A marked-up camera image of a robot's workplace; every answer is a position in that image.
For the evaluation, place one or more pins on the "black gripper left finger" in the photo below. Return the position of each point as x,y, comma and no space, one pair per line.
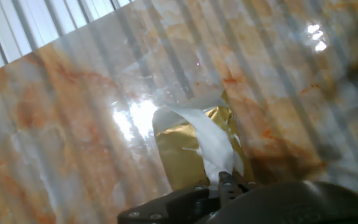
182,205

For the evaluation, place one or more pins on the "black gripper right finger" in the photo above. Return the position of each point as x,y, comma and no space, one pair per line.
253,185

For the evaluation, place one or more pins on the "white paper napkin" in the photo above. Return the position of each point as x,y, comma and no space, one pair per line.
213,143

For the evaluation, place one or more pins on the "gold foil tissue pack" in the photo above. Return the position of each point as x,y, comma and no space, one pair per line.
179,155

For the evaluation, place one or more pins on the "orange marble pattern mat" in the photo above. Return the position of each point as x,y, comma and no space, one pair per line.
73,140

